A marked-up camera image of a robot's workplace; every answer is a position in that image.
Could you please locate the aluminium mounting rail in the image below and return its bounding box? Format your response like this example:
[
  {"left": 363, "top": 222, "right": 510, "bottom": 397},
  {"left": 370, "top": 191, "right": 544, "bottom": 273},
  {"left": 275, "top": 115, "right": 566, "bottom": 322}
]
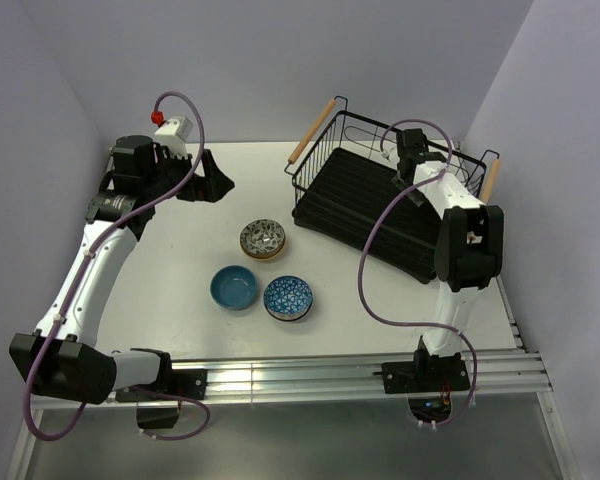
[{"left": 27, "top": 349, "right": 553, "bottom": 412}]

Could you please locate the wooden rack handle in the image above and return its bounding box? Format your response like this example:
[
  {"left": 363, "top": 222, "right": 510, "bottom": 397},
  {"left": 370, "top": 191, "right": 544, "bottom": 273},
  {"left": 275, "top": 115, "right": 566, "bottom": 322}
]
[
  {"left": 480, "top": 158, "right": 501, "bottom": 204},
  {"left": 287, "top": 98, "right": 337, "bottom": 165}
]

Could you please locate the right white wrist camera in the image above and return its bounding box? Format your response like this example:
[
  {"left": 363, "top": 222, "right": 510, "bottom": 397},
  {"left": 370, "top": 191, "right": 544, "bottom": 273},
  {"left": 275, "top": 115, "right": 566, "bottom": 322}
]
[{"left": 381, "top": 147, "right": 399, "bottom": 162}]

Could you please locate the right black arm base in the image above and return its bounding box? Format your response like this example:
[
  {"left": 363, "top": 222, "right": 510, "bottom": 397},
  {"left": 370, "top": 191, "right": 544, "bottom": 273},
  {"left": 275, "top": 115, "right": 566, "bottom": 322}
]
[{"left": 376, "top": 346, "right": 470, "bottom": 423}]

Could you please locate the black wire dish rack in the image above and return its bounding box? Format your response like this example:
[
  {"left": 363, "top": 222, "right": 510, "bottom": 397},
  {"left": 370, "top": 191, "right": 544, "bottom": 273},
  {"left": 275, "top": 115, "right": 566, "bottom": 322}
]
[{"left": 285, "top": 107, "right": 486, "bottom": 284}]

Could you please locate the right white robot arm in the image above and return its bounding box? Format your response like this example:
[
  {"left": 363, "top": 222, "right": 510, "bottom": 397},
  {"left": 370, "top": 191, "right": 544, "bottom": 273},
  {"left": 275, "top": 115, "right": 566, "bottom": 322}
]
[{"left": 389, "top": 129, "right": 504, "bottom": 390}]

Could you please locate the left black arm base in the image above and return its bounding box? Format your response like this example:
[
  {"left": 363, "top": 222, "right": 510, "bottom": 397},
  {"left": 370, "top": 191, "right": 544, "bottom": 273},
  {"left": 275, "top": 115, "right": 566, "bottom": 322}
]
[{"left": 115, "top": 368, "right": 211, "bottom": 441}]

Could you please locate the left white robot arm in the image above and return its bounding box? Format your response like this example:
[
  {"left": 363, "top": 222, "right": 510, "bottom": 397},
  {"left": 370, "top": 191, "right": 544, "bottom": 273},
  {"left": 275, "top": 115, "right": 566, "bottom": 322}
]
[{"left": 9, "top": 135, "right": 235, "bottom": 404}]

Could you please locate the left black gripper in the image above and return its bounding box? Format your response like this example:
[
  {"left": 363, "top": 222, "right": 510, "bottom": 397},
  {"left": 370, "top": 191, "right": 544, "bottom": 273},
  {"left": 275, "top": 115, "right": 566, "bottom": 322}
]
[{"left": 143, "top": 146, "right": 233, "bottom": 204}]

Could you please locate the blue triangle pattern bowl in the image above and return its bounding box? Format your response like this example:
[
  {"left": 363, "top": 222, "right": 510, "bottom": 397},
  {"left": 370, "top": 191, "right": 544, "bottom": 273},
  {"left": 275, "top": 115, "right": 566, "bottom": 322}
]
[{"left": 263, "top": 275, "right": 314, "bottom": 322}]

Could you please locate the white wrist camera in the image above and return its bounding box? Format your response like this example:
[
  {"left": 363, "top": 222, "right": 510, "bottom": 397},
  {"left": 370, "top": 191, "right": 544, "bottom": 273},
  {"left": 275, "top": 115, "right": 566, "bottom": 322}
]
[
  {"left": 381, "top": 147, "right": 399, "bottom": 162},
  {"left": 150, "top": 111, "right": 193, "bottom": 158}
]

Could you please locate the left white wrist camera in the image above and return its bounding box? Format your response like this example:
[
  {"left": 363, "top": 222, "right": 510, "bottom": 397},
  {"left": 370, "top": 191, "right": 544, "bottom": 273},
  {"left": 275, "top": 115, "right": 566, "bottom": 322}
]
[{"left": 150, "top": 111, "right": 193, "bottom": 158}]

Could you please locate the right wooden rack handle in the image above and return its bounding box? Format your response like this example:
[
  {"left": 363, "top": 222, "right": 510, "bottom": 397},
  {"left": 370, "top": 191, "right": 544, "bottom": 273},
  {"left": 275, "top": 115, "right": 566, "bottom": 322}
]
[{"left": 480, "top": 158, "right": 501, "bottom": 204}]

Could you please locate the plain blue bowl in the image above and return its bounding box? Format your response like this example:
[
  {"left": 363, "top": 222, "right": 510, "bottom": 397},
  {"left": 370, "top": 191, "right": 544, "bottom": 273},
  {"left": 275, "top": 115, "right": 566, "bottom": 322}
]
[{"left": 210, "top": 265, "right": 258, "bottom": 311}]

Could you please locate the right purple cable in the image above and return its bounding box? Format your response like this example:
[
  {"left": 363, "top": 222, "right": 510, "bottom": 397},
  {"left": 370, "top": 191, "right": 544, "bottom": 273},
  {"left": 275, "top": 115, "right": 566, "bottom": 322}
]
[{"left": 356, "top": 118, "right": 479, "bottom": 427}]

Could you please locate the left wooden rack handle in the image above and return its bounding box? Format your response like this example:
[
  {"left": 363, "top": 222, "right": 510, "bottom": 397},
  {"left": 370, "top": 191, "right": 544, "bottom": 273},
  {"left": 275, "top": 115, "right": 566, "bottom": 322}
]
[{"left": 287, "top": 98, "right": 337, "bottom": 165}]

